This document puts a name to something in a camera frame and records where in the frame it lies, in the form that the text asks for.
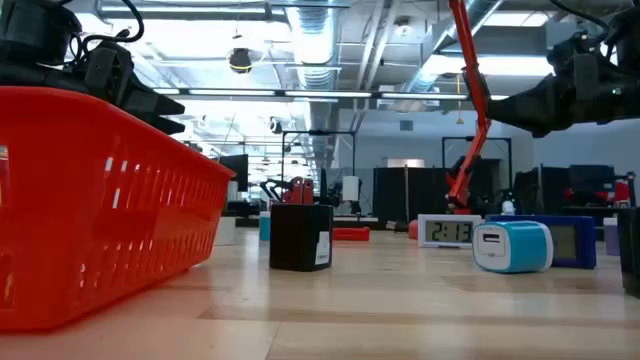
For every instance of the teal white wall charger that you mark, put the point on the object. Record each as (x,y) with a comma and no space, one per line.
(264,227)
(525,247)

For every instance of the red plastic basket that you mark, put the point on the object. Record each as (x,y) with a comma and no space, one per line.
(100,200)

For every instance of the black dome ceiling camera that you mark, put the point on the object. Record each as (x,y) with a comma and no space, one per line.
(240,61)

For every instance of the silver ceiling duct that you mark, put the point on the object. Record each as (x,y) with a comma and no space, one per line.
(312,35)

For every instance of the white bottle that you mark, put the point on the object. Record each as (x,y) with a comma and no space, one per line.
(508,208)

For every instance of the red digital clock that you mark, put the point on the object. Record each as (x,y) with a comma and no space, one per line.
(350,234)

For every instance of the purple white wall charger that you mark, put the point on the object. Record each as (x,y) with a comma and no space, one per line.
(611,240)

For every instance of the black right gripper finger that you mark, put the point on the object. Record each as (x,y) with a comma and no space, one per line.
(535,110)
(547,131)

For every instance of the grey wall vent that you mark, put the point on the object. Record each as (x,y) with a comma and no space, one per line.
(406,125)

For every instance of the white box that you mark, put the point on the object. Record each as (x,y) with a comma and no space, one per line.
(350,188)

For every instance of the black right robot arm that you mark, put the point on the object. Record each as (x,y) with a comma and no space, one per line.
(627,30)

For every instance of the white digital clock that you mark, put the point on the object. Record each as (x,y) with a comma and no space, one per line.
(450,231)

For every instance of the long ceiling light bar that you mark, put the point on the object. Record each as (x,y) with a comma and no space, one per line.
(325,94)

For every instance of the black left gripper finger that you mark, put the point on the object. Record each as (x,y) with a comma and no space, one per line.
(167,127)
(152,105)

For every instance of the black partition panel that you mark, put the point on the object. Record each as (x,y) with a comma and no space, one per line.
(415,195)

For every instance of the red background gripper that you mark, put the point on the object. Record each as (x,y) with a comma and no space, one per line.
(299,191)

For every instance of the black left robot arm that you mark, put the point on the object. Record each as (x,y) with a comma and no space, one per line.
(30,30)

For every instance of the black wall charger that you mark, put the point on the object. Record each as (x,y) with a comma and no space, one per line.
(631,250)
(295,240)

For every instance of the black metal background frame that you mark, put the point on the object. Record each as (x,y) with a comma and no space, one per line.
(320,133)
(475,138)

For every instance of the dark blue digital clock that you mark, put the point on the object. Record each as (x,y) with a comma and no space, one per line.
(575,242)

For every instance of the black monitor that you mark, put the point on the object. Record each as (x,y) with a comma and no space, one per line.
(236,172)
(592,177)

